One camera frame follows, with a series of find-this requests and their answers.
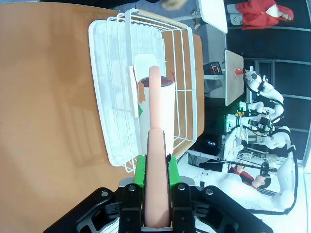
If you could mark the black boom pole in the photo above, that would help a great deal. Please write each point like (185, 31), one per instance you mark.
(233, 163)

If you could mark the bystander in red top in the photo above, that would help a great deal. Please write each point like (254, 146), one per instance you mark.
(252, 178)

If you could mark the person left hand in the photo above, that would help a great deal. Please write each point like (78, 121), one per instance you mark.
(173, 3)

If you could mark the black box with blue lights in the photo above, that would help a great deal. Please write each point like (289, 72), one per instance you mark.
(209, 144)

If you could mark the white drip tray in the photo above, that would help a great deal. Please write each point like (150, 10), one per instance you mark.
(104, 85)

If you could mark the white background table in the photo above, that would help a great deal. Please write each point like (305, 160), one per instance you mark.
(233, 85)

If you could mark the white plastic cutlery cup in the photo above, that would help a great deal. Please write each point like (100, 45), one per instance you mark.
(143, 62)

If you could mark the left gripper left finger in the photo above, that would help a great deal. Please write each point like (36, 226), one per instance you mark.
(131, 208)

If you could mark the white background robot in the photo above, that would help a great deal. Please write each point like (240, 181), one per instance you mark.
(264, 93)
(274, 136)

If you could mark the red cup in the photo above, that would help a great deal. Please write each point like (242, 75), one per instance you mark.
(238, 72)

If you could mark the control box with green light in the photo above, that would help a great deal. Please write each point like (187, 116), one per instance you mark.
(234, 119)

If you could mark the bystander in red jacket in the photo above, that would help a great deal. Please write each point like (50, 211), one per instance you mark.
(260, 13)

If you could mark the black crate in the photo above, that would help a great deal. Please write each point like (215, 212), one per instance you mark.
(213, 68)

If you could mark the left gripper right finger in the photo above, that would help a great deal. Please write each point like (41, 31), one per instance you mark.
(182, 208)

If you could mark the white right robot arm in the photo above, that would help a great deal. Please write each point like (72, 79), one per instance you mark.
(230, 188)

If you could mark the white power strip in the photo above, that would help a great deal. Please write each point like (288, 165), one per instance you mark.
(257, 155)

